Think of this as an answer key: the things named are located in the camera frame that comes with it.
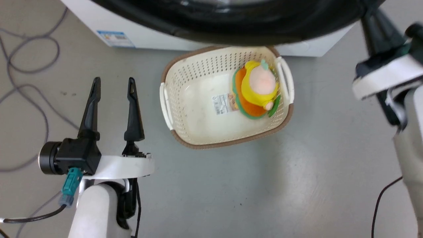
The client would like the cream perforated laundry basket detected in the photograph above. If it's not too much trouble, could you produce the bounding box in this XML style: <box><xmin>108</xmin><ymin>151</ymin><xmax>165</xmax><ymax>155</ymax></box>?
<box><xmin>160</xmin><ymin>45</ymin><xmax>295</xmax><ymax>150</ymax></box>

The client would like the grey floor cable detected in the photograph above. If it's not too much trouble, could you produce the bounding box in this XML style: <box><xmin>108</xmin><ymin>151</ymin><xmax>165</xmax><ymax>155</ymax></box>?
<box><xmin>0</xmin><ymin>7</ymin><xmax>80</xmax><ymax>173</ymax></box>

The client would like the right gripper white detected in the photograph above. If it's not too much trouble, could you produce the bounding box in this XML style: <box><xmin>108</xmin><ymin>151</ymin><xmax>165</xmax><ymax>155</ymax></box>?
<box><xmin>352</xmin><ymin>7</ymin><xmax>423</xmax><ymax>100</ymax></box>

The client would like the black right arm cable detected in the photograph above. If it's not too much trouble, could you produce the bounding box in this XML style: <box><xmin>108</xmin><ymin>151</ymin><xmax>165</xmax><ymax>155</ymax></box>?
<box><xmin>371</xmin><ymin>176</ymin><xmax>404</xmax><ymax>238</ymax></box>

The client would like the black camera cable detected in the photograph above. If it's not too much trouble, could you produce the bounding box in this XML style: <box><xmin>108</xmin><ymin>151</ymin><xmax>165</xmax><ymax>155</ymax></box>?
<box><xmin>0</xmin><ymin>204</ymin><xmax>67</xmax><ymax>224</ymax></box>

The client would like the teal cable connector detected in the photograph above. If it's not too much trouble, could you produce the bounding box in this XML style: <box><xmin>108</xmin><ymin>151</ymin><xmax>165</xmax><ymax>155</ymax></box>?
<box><xmin>59</xmin><ymin>167</ymin><xmax>84</xmax><ymax>207</ymax></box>

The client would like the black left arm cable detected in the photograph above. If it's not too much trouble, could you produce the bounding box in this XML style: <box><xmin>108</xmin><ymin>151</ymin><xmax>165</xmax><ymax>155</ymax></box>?
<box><xmin>130</xmin><ymin>178</ymin><xmax>142</xmax><ymax>238</ymax></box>

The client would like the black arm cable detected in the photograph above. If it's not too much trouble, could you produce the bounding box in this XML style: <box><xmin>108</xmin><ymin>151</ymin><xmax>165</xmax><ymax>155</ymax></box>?
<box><xmin>130</xmin><ymin>178</ymin><xmax>142</xmax><ymax>238</ymax></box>
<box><xmin>371</xmin><ymin>176</ymin><xmax>404</xmax><ymax>238</ymax></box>

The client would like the white barcode sticker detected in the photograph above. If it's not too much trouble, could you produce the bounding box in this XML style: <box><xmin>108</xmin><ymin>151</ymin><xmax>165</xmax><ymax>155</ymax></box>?
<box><xmin>212</xmin><ymin>94</ymin><xmax>231</xmax><ymax>115</ymax></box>

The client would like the black round washing machine door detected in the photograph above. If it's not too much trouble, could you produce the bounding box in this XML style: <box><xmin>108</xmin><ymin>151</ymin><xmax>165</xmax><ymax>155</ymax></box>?
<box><xmin>90</xmin><ymin>0</ymin><xmax>387</xmax><ymax>47</ymax></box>

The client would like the white washing machine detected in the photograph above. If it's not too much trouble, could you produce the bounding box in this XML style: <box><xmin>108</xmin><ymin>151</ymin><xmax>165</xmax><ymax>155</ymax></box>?
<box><xmin>61</xmin><ymin>0</ymin><xmax>359</xmax><ymax>58</ymax></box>

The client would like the blue energy label sticker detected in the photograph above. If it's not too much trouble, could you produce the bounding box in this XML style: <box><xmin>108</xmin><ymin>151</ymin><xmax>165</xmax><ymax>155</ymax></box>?
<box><xmin>97</xmin><ymin>30</ymin><xmax>136</xmax><ymax>48</ymax></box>

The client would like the yellow orange plush doll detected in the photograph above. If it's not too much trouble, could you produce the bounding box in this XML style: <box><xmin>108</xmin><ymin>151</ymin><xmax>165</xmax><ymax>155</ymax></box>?
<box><xmin>229</xmin><ymin>59</ymin><xmax>282</xmax><ymax>120</ymax></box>

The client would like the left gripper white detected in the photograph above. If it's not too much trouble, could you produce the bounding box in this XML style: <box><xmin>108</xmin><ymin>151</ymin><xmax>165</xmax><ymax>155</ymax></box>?
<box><xmin>78</xmin><ymin>77</ymin><xmax>155</xmax><ymax>180</ymax></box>

